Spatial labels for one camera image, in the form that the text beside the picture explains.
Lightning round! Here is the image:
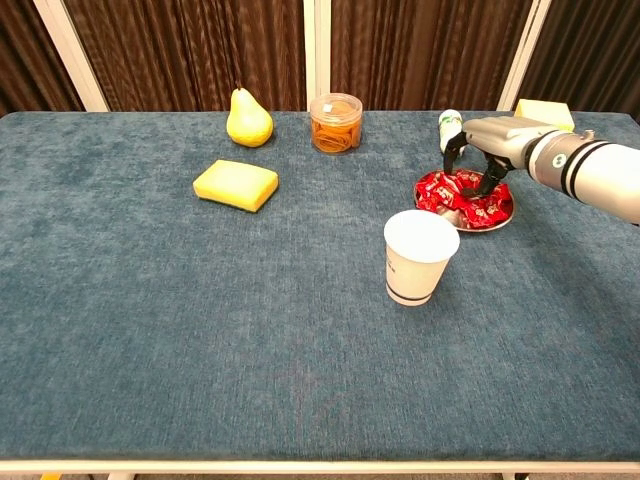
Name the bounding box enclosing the flat yellow sponge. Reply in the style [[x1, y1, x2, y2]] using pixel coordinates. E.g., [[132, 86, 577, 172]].
[[192, 158, 280, 214]]

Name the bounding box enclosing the small white bottle green label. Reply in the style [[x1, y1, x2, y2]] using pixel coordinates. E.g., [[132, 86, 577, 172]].
[[438, 108, 467, 160]]

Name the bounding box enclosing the silver metal plate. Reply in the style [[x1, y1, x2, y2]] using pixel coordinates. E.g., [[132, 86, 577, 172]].
[[413, 169, 516, 233]]

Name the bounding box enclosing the clear jar of rubber bands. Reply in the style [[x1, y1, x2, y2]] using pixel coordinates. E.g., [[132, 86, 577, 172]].
[[309, 92, 364, 156]]

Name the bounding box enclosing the brown curtain panel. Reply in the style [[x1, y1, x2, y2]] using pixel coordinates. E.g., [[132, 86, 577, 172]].
[[329, 0, 537, 112], [0, 0, 85, 116], [514, 0, 640, 124], [63, 0, 307, 113]]

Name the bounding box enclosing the yellow cube block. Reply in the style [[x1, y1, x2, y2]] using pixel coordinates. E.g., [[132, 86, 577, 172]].
[[513, 98, 575, 132]]

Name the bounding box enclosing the white paper cup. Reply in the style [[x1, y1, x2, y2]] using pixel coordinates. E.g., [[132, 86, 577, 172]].
[[383, 208, 461, 307]]

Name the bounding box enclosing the yellow pear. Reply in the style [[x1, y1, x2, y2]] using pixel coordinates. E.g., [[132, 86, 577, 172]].
[[225, 85, 275, 149]]

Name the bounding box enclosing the white table frame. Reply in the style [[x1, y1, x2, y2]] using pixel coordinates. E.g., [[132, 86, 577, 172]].
[[0, 457, 640, 480]]

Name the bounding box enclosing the white screen frame post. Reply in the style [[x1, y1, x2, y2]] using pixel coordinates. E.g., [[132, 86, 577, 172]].
[[302, 0, 332, 112], [496, 0, 553, 112], [32, 0, 110, 113]]

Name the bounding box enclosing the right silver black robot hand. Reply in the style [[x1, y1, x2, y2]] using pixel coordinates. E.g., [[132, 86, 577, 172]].
[[443, 115, 556, 199]]

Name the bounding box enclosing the blue tablecloth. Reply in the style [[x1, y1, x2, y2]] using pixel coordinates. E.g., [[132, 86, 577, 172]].
[[0, 109, 640, 464]]

